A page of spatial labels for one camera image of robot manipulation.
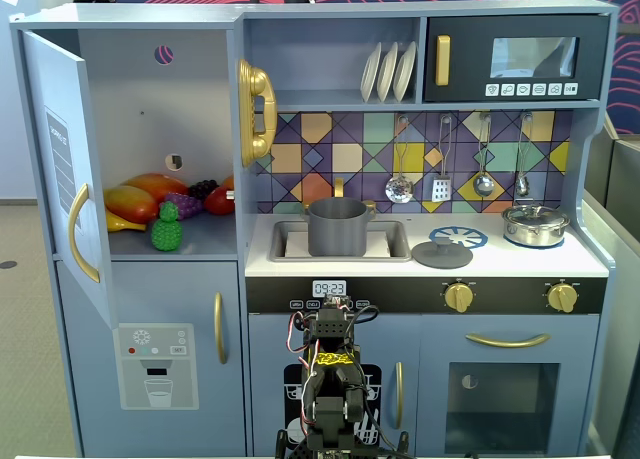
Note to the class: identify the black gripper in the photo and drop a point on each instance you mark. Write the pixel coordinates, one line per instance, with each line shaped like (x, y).
(336, 305)

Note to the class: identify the green toy pineapple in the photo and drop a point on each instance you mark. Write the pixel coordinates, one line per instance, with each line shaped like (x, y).
(166, 231)

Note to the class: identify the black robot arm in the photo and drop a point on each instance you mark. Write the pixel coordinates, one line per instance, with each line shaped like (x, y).
(332, 409)

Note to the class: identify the gray metal cabinet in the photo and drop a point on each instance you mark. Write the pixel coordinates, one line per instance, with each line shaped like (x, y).
(615, 189)

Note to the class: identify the blue cabinet door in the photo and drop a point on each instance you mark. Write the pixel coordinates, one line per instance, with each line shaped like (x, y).
(55, 104)

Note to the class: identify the blue dishwasher door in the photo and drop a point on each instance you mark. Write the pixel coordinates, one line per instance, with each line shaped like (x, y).
(270, 344)

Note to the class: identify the gray plastic pot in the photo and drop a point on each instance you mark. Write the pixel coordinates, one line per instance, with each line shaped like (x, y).
(337, 234)

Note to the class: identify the blue oven door with window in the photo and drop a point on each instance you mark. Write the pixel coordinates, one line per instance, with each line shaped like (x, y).
(435, 349)

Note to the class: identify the gray toy sink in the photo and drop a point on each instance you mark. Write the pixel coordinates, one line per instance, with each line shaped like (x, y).
(400, 239)

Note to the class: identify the gold stove knob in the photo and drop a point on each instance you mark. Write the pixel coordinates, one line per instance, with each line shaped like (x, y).
(459, 297)
(562, 297)

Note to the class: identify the gray pot lid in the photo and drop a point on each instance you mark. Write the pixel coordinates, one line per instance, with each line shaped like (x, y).
(442, 255)

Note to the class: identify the gold toy faucet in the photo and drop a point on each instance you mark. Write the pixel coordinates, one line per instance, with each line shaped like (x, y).
(339, 186)

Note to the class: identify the metal skimmer spoon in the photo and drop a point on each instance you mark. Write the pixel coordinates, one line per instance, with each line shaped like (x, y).
(399, 189)

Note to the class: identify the red toy fruit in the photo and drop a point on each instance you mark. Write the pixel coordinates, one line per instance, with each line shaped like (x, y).
(218, 202)

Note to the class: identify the blue fridge door with dispenser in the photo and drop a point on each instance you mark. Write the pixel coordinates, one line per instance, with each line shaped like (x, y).
(160, 294)

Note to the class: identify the metal slotted spatula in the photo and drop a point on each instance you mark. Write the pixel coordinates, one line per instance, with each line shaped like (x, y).
(441, 190)

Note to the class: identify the orange toy fruit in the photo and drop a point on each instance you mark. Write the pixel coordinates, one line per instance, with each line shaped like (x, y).
(228, 182)

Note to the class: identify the dark toy grapes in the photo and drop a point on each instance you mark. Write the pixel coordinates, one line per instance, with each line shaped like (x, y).
(202, 189)

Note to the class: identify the purple toy grapes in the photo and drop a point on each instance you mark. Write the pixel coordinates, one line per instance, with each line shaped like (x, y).
(185, 206)

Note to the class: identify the metal ladle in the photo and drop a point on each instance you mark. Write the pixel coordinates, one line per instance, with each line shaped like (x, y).
(483, 184)

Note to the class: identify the large orange red mango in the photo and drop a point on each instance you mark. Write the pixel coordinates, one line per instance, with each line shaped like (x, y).
(160, 185)

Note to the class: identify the steel pot with lid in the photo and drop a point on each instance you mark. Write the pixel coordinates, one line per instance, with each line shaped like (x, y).
(535, 226)

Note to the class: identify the yellow toy banana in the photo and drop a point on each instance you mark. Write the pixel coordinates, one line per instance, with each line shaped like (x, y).
(122, 224)

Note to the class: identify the yellow red mango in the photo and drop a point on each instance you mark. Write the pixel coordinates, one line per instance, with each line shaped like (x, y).
(131, 204)

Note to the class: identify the small metal spoon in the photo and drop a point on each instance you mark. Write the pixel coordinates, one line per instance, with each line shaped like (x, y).
(522, 184)

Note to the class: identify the white toy plate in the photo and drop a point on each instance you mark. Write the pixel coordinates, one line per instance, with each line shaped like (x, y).
(404, 71)
(386, 74)
(370, 74)

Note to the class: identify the gold toy telephone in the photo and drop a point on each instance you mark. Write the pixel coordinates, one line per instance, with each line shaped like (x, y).
(256, 79)

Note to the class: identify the black microwave door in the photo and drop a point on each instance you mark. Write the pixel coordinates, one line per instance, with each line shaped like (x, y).
(470, 54)

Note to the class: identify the blue toy kitchen body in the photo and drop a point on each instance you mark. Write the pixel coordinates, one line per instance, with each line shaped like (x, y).
(325, 19)

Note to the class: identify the black floor disc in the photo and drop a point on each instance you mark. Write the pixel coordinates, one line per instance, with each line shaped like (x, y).
(7, 264)

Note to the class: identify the small gripper camera board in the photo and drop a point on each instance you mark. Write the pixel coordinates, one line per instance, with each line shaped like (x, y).
(334, 300)

